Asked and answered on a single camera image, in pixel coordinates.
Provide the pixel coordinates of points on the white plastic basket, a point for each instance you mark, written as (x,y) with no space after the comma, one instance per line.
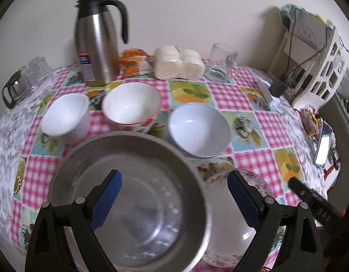
(324,73)

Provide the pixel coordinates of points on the clear glass cup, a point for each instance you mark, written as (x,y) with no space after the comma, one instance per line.
(32,76)
(44,66)

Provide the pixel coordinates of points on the teal patterned cloth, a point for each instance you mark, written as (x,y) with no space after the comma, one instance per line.
(289,12)

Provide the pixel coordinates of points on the small white box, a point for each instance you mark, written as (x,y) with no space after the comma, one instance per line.
(265,90)

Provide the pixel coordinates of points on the plain white bowl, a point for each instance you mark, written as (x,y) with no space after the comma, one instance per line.
(63,116)

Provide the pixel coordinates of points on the red floral white bowl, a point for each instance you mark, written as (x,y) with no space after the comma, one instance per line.
(132,104)

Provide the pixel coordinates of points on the grey paper box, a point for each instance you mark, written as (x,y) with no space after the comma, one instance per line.
(310,31)

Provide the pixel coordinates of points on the glass teapot with cups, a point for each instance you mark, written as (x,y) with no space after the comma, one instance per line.
(17,87)

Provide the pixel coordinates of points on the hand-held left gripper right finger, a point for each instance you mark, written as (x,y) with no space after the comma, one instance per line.
(243,198)

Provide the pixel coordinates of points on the large metal basin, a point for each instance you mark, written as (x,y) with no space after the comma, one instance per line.
(151,175)

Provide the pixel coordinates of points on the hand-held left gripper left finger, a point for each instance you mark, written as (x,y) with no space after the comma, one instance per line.
(106,201)

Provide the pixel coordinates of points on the pink checked fruit tablecloth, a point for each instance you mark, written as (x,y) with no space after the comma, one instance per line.
(7,158)
(191,93)

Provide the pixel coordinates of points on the grey padded chair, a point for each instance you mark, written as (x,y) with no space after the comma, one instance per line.
(341,119)

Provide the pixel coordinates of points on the smartphone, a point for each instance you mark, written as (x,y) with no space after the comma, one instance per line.
(324,144)

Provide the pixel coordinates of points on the wrapped candy roll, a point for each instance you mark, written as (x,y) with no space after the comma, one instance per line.
(310,120)

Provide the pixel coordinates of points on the clear glass mug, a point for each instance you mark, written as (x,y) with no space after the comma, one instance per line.
(222,53)

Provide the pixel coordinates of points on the stainless steel thermos jug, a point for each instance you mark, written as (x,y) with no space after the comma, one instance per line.
(96,39)

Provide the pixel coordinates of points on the pale blue bowl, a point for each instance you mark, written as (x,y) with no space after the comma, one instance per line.
(197,130)

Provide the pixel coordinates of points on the clear glass ashtray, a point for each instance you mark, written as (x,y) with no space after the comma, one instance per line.
(215,73)

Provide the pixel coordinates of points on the orange snack packet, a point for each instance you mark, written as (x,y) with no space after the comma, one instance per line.
(133,62)

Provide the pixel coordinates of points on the bag of steamed buns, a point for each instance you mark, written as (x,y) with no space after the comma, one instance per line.
(177,62)

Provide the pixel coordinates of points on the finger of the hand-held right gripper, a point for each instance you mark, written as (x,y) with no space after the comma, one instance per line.
(310,197)

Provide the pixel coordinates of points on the floral rimmed white plate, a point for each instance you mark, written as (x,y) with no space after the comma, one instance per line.
(225,232)

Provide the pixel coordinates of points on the dark power adapter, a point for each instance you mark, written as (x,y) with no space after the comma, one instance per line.
(276,88)

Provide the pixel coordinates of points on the red white packet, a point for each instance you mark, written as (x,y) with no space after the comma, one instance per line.
(333,164)

